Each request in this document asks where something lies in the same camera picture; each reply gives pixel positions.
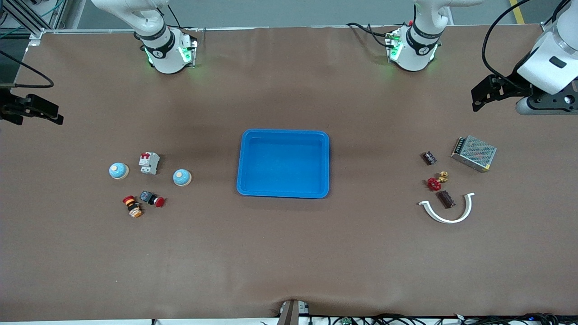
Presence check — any red push button switch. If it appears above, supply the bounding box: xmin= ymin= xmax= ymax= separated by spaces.
xmin=139 ymin=190 xmax=166 ymax=208

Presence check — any metal mesh power supply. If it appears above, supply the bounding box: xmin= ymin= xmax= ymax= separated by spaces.
xmin=450 ymin=135 xmax=498 ymax=173

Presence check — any brown table mat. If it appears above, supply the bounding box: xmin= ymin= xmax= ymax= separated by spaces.
xmin=0 ymin=25 xmax=578 ymax=322

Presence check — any aluminium table edge rail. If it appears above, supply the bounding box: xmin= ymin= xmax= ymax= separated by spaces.
xmin=27 ymin=25 xmax=556 ymax=35

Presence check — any grey camera stand bracket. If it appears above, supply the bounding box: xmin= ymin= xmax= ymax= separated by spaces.
xmin=277 ymin=299 xmax=311 ymax=325

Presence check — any white red circuit breaker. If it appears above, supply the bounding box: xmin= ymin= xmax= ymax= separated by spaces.
xmin=138 ymin=152 xmax=161 ymax=176

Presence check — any aluminium frame post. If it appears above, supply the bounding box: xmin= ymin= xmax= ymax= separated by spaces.
xmin=0 ymin=0 xmax=68 ymax=48
xmin=540 ymin=0 xmax=578 ymax=35

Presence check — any black cable bundle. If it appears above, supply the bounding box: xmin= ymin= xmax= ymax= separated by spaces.
xmin=312 ymin=313 xmax=578 ymax=325

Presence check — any white half-round pipe clamp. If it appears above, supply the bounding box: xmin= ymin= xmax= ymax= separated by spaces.
xmin=418 ymin=192 xmax=475 ymax=224

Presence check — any black base cable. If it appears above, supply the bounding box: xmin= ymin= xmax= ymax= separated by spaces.
xmin=345 ymin=22 xmax=398 ymax=49

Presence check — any brass valve red handle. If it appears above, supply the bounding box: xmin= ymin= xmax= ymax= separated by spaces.
xmin=427 ymin=171 xmax=449 ymax=192

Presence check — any orange emergency stop button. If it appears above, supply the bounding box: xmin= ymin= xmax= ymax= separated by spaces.
xmin=122 ymin=195 xmax=144 ymax=218

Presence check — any blue plastic tray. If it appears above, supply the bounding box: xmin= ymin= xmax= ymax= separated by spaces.
xmin=236 ymin=129 xmax=330 ymax=199

